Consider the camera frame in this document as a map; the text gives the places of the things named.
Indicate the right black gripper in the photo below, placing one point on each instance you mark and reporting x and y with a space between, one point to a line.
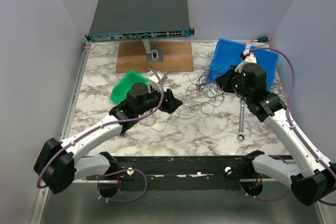
224 80

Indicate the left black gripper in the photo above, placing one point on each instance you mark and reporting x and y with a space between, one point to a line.
170 103

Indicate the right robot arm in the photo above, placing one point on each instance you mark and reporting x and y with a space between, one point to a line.
312 177

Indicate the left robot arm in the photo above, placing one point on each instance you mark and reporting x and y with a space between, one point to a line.
62 162

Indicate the small open-end chrome wrench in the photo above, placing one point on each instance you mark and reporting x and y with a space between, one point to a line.
190 109

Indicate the blue storage bin left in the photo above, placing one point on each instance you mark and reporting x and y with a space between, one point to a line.
226 53

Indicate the blue storage bin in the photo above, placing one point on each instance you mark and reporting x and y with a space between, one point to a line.
268 60
226 53

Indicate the wooden base board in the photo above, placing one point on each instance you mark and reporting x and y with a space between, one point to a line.
177 57

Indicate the blue storage bin right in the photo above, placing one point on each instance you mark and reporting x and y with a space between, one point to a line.
268 60

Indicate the green storage bin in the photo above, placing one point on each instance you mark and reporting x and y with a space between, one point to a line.
119 92

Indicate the long ratchet chrome wrench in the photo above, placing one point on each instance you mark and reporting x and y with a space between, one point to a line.
240 134

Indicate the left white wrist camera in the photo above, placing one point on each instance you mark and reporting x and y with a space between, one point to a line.
155 82

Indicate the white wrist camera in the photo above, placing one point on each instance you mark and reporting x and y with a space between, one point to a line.
247 57
155 82

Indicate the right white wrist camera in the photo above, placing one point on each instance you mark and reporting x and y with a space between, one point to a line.
247 57

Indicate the grey metal stand bracket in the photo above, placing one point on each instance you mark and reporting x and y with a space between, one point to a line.
153 54

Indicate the green handled screwdriver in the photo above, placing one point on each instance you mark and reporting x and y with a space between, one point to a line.
263 39

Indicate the black mounting base rail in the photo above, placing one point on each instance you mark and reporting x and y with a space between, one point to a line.
179 172

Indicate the grey network switch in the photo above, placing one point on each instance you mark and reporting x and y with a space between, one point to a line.
122 20

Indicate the aluminium frame rail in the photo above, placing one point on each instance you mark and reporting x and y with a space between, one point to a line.
43 192

